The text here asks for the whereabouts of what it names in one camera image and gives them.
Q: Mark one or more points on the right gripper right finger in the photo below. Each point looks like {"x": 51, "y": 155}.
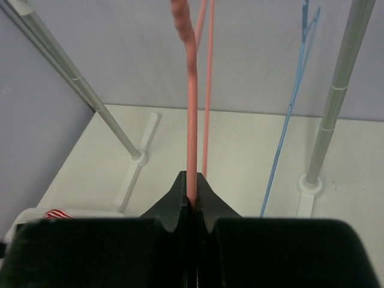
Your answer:
{"x": 236, "y": 251}

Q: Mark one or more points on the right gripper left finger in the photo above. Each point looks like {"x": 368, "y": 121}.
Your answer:
{"x": 147, "y": 251}

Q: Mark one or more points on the red striped tank top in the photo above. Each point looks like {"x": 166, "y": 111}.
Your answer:
{"x": 56, "y": 213}

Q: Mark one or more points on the blue wire hanger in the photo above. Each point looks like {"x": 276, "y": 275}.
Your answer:
{"x": 307, "y": 37}

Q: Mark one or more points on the pink wire hanger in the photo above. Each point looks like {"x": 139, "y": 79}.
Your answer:
{"x": 190, "y": 35}

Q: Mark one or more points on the white clothes rack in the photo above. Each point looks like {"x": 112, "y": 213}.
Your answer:
{"x": 311, "y": 185}

